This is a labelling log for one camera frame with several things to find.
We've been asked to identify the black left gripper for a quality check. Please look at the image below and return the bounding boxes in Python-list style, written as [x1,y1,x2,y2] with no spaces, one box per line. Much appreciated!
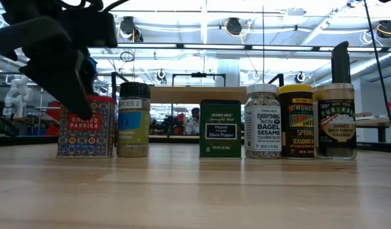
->
[0,15,99,121]

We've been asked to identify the red-lid smoked paprika tin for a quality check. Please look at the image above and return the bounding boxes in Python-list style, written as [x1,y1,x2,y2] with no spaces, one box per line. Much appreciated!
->
[56,94,117,159]

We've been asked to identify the black-lid oregano jar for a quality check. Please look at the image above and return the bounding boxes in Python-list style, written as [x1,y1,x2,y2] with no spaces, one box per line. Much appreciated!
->
[116,81,151,158]

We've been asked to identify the green black pepper tin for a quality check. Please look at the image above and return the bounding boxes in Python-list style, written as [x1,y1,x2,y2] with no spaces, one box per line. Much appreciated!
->
[198,99,243,160]

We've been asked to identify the white-lid bagel sesame jar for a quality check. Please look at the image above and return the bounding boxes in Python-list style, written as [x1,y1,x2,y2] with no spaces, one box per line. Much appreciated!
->
[244,83,282,160]

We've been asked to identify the yellow-lid chili onion jar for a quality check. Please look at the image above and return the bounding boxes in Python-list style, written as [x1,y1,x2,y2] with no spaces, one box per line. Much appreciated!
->
[277,83,316,160]

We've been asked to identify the tan-lid furikake jar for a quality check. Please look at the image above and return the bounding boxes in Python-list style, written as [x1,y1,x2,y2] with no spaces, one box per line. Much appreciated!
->
[312,83,358,161]

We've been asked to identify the wooden shelf black metal legs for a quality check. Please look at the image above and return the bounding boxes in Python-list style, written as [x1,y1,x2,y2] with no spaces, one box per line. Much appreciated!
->
[111,71,285,149]

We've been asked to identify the red tilted storage bin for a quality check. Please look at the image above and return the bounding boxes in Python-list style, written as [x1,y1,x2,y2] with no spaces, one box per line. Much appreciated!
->
[45,101,61,137]

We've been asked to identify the metal storage rack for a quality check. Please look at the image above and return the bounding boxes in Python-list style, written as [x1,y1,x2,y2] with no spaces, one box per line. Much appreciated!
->
[34,87,60,137]

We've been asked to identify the person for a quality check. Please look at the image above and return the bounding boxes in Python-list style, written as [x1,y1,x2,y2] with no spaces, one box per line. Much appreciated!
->
[190,107,202,136]

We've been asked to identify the long ceiling light strip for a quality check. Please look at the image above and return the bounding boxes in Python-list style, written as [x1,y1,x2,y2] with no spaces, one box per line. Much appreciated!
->
[86,42,391,53]

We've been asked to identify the white building column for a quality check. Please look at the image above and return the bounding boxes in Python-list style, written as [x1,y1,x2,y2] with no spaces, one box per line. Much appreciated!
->
[215,58,241,88]

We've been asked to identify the wooden side table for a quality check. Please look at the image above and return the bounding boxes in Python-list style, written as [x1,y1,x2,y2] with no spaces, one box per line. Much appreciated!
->
[355,111,391,143]

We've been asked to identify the thin black rod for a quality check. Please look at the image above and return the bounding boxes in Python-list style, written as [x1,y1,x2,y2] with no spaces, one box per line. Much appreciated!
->
[362,0,391,144]

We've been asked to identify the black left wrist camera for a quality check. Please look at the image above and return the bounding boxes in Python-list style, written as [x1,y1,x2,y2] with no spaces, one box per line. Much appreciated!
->
[60,11,118,49]

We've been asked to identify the black hanging cable ring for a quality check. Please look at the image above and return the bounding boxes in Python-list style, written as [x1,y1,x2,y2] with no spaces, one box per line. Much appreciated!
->
[120,50,135,63]

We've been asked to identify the black table edge rail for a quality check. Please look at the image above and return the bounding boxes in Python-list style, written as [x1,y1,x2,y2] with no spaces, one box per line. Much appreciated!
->
[0,134,391,153]

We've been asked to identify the black background rig frame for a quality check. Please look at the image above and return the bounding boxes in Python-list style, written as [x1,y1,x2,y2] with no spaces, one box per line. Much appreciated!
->
[171,71,227,87]

